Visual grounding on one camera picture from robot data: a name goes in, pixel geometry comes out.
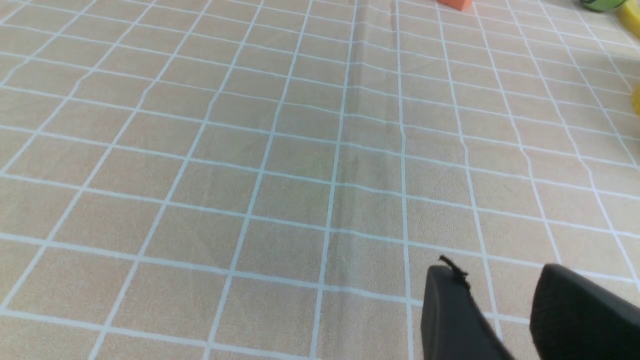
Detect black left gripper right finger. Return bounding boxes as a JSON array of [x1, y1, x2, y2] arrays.
[[529, 263, 640, 360]]

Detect green round toy fruit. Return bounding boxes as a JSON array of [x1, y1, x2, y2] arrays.
[[579, 0, 626, 13]]

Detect yellow bamboo steamer lid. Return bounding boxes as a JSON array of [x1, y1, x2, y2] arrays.
[[616, 0, 640, 117]]

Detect orange foam cube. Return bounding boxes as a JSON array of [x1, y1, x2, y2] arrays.
[[437, 0, 474, 12]]

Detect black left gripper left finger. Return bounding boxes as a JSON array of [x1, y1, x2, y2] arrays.
[[421, 255, 514, 360]]

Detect checkered beige tablecloth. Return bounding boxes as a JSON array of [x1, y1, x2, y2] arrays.
[[0, 0, 639, 360]]

